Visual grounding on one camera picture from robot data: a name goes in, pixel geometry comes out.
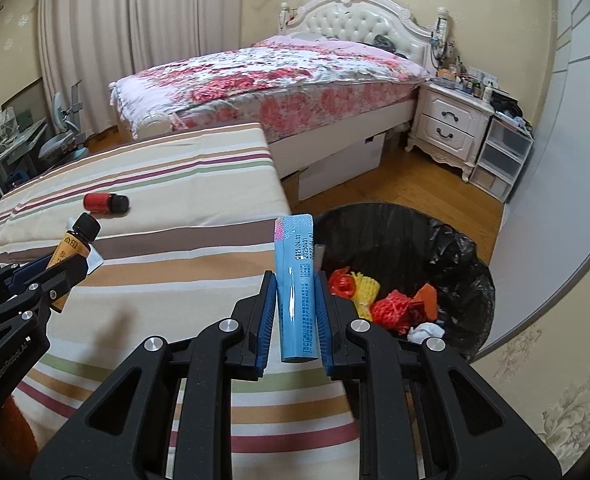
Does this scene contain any amber bottle orange label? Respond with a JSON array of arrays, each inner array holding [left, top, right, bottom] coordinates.
[[45, 211, 102, 313]]

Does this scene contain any red net trash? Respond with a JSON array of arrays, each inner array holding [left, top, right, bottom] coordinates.
[[370, 290, 429, 336]]

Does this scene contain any black bag trash bin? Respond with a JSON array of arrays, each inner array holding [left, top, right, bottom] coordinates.
[[312, 201, 497, 461]]

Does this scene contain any red crumpled plastic bag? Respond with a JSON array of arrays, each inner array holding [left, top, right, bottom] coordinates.
[[327, 266, 357, 300]]

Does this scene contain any yellow foam net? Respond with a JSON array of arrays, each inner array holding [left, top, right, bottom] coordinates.
[[350, 272, 380, 321]]

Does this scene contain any red bottle black cap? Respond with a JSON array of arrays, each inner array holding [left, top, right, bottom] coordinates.
[[82, 193, 130, 214]]

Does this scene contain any striped bed sheet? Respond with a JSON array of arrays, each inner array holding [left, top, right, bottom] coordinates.
[[0, 124, 359, 479]]

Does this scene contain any orange folded cloth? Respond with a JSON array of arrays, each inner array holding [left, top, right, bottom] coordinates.
[[414, 283, 438, 322]]

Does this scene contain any white crumpled paper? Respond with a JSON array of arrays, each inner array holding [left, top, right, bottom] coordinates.
[[407, 322, 445, 344]]

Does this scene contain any grey desk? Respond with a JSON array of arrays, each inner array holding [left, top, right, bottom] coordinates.
[[0, 108, 48, 195]]

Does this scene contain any white under-bed box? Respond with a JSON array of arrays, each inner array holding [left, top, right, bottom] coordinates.
[[298, 132, 385, 200]]

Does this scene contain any grey desk chair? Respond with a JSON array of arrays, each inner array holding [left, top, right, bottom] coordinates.
[[38, 80, 89, 168]]

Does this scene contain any floral pink bed cover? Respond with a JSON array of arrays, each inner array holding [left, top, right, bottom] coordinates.
[[109, 35, 429, 142]]

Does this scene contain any white nightstand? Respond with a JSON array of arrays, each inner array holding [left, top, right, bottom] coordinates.
[[406, 81, 494, 182]]

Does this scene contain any clear plastic drawer unit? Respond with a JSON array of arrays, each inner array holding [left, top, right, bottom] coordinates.
[[470, 113, 534, 204]]

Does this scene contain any white tufted headboard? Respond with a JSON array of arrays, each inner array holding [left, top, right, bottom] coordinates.
[[278, 0, 450, 72]]

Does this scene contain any beige curtain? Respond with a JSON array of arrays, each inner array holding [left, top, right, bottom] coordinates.
[[38, 0, 242, 133]]

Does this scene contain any white bed frame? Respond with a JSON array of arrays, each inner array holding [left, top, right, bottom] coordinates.
[[112, 84, 417, 177]]

